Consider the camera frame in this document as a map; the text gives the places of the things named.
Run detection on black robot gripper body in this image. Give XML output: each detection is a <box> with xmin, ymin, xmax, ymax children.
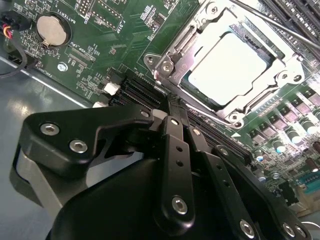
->
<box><xmin>48</xmin><ymin>159</ymin><xmax>233</xmax><ymax>240</ymax></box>

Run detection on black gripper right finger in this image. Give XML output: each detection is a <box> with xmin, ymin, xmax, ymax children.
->
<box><xmin>178</xmin><ymin>99</ymin><xmax>314</xmax><ymax>240</ymax></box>

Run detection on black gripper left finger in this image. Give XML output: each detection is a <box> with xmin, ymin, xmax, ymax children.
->
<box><xmin>9</xmin><ymin>92</ymin><xmax>196</xmax><ymax>235</ymax></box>

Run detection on silver square CPU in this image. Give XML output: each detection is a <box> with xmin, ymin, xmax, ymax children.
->
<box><xmin>187</xmin><ymin>32</ymin><xmax>268</xmax><ymax>106</ymax></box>

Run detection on metal socket cover frame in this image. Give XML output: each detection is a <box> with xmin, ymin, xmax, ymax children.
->
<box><xmin>154</xmin><ymin>2</ymin><xmax>306</xmax><ymax>121</ymax></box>

